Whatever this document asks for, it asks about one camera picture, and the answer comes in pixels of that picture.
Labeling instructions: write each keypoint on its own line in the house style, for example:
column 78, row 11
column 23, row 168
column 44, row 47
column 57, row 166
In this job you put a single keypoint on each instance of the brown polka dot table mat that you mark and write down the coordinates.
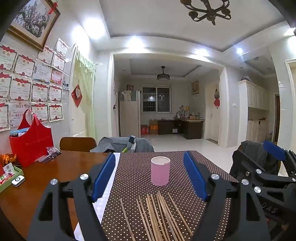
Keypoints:
column 138, row 176

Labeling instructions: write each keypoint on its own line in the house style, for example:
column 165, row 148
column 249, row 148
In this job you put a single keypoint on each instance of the window with bars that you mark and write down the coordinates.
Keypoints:
column 150, row 99

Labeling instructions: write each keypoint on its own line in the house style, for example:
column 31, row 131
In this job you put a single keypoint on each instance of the red hanging knot decoration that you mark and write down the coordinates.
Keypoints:
column 216, row 103

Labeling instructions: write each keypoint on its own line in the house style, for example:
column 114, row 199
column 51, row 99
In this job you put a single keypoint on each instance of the grey jacket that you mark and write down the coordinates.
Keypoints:
column 111, row 143

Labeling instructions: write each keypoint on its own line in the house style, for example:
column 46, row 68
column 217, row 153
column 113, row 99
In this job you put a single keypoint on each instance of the dark wooden desk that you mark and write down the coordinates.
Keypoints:
column 194, row 129

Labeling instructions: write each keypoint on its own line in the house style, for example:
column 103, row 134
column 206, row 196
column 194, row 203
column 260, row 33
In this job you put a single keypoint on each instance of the green tray box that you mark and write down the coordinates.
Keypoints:
column 16, row 172

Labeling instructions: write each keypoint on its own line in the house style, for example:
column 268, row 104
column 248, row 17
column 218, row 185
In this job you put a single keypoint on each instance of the light green curtain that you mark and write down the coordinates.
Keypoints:
column 85, row 92

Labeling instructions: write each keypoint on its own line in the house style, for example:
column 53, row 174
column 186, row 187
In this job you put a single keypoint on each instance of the red tote bag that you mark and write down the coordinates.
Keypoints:
column 32, row 143

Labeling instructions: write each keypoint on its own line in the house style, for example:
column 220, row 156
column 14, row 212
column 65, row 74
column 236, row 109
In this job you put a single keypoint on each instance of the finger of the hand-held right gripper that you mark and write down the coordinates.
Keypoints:
column 274, row 149
column 245, row 166

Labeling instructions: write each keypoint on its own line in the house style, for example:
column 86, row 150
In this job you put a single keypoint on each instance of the red diamond wall decoration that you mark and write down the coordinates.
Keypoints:
column 76, row 95

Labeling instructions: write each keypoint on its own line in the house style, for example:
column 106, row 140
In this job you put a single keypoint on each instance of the white door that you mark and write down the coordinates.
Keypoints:
column 212, row 120

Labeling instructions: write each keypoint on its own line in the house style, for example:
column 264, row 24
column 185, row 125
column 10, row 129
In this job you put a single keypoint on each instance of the dark metal chandelier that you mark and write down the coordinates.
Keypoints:
column 209, row 11

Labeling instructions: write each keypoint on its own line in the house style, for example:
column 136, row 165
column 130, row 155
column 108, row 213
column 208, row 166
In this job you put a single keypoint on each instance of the clear plastic bag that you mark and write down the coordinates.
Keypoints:
column 49, row 153

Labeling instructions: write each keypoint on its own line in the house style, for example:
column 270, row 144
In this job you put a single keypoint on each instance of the stacked brown cardboard boxes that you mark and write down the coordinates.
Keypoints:
column 153, row 127

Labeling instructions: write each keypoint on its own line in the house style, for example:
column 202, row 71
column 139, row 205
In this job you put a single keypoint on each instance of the ceiling fan lamp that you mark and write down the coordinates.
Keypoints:
column 163, row 77

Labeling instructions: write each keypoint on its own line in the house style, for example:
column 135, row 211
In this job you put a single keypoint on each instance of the white wall cabinets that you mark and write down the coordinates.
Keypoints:
column 254, row 95

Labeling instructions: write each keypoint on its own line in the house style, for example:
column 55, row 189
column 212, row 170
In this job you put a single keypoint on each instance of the group of small bottles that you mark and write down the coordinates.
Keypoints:
column 187, row 114

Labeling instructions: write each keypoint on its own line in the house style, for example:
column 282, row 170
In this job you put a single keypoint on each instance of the small white device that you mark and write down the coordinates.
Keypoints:
column 18, row 181

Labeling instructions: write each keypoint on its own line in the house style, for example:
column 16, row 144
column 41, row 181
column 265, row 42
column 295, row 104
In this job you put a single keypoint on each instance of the gold foil wrappers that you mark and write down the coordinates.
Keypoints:
column 8, row 158

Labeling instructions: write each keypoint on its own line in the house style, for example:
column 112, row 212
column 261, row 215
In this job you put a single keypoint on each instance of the small brown picture frame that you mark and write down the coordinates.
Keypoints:
column 130, row 87

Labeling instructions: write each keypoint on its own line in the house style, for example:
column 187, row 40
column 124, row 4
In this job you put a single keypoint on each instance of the red cardboard box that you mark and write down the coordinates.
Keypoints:
column 144, row 129

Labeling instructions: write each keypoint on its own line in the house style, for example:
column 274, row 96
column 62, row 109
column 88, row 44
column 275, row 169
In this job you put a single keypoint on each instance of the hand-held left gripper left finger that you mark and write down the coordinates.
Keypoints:
column 104, row 176

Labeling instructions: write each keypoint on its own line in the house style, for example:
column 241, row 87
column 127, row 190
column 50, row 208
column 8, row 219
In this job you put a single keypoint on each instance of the brown wooden chair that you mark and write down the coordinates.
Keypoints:
column 76, row 143

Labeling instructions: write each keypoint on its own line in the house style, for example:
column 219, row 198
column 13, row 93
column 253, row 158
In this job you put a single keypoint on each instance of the group of wall certificates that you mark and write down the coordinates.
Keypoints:
column 23, row 88

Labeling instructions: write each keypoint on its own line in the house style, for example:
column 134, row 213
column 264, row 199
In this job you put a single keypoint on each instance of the silver refrigerator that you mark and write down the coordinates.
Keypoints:
column 129, row 115

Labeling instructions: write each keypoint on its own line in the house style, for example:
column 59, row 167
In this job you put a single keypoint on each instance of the brown wooden door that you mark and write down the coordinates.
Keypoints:
column 277, row 118

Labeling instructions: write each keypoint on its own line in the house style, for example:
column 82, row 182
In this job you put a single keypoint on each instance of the framed tree painting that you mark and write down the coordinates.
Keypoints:
column 34, row 20

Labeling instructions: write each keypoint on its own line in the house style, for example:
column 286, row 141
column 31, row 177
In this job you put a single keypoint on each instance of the pink cup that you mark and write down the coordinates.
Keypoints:
column 160, row 173

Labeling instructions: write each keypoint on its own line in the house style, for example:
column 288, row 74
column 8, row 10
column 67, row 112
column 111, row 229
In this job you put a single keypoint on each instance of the bunch of wooden chopsticks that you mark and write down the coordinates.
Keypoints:
column 152, row 220

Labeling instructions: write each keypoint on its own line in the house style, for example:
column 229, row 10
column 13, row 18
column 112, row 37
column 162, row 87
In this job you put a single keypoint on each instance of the small framed picture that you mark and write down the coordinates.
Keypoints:
column 195, row 87

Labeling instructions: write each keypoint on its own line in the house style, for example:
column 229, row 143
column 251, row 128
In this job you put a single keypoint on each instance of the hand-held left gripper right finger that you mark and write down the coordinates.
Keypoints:
column 195, row 176

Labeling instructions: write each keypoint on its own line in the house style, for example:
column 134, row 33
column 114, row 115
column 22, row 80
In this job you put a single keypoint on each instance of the small wall photo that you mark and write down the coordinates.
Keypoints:
column 66, row 86

